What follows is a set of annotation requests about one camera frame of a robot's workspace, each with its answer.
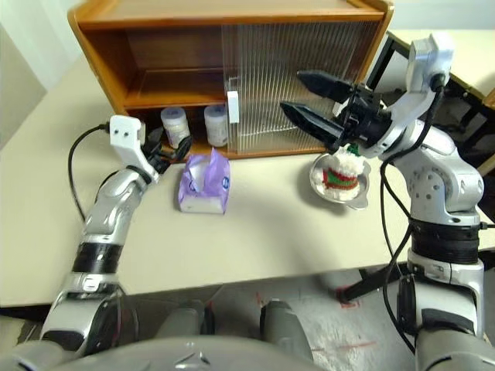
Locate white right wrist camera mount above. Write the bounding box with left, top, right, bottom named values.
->
left=373, top=32, right=456, bottom=160

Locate white door handle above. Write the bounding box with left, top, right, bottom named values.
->
left=227, top=90, right=240, bottom=125

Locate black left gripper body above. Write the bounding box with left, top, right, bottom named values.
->
left=145, top=140, right=173, bottom=174

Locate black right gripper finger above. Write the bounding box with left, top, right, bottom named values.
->
left=296, top=70, right=356, bottom=103
left=279, top=101, right=347, bottom=153

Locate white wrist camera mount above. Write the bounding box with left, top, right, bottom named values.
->
left=373, top=32, right=456, bottom=160
left=109, top=114, right=162, bottom=183

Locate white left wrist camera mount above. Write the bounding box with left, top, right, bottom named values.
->
left=109, top=114, right=162, bottom=183

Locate white red green knit toy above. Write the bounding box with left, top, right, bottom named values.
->
left=315, top=142, right=367, bottom=196

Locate ribbed clear sliding door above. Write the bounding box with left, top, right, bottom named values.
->
left=221, top=21, right=382, bottom=154

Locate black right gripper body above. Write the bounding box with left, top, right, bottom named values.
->
left=331, top=82, right=394, bottom=151

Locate silver robot torso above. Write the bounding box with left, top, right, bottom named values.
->
left=0, top=335, right=322, bottom=371

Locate white plastic jar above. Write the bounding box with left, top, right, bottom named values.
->
left=160, top=107, right=191, bottom=148
left=203, top=104, right=229, bottom=148

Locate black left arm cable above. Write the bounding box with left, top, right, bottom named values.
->
left=67, top=122, right=112, bottom=225

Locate wooden cabinet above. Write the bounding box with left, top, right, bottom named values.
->
left=67, top=0, right=395, bottom=160

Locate purple tissue pack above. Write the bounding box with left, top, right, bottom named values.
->
left=177, top=148, right=232, bottom=216

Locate black table leg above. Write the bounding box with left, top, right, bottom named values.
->
left=342, top=266, right=407, bottom=305

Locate beige table with black legs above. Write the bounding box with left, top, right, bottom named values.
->
left=365, top=29, right=495, bottom=175

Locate steel bowl with handles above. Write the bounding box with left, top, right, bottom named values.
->
left=308, top=151, right=371, bottom=211

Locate grey rounded shape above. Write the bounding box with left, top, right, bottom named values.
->
left=154, top=305, right=206, bottom=343
left=258, top=298, right=312, bottom=362

